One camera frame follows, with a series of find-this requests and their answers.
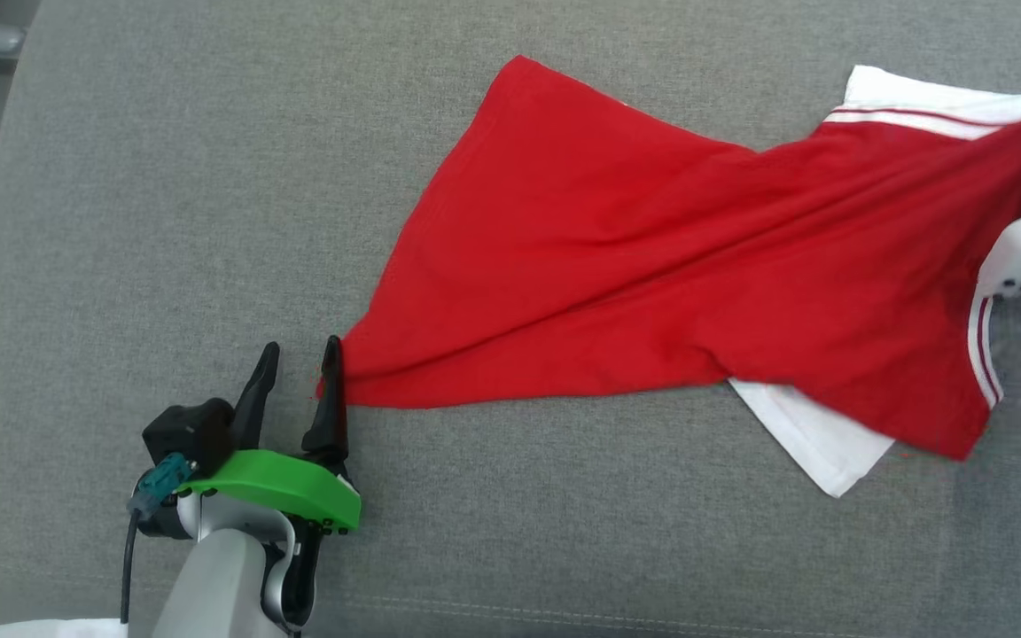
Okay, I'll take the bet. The teal left cable connector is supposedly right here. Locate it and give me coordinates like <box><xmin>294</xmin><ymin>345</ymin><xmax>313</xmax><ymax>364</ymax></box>
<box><xmin>127</xmin><ymin>451</ymin><xmax>198</xmax><ymax>525</ymax></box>

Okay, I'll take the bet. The red jersey with number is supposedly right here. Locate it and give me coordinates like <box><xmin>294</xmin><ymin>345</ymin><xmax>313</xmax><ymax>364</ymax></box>
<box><xmin>315</xmin><ymin>54</ymin><xmax>1021</xmax><ymax>500</ymax></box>

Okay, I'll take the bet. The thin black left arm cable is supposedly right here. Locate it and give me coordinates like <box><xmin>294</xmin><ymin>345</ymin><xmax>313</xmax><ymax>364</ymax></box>
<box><xmin>118</xmin><ymin>509</ymin><xmax>143</xmax><ymax>626</ymax></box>

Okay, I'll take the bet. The white tape label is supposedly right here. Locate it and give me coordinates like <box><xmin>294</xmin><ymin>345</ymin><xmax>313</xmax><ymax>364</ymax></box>
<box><xmin>0</xmin><ymin>617</ymin><xmax>131</xmax><ymax>638</ymax></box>

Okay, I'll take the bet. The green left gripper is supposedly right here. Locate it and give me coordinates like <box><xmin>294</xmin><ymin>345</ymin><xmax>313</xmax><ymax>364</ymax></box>
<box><xmin>133</xmin><ymin>334</ymin><xmax>363</xmax><ymax>635</ymax></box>

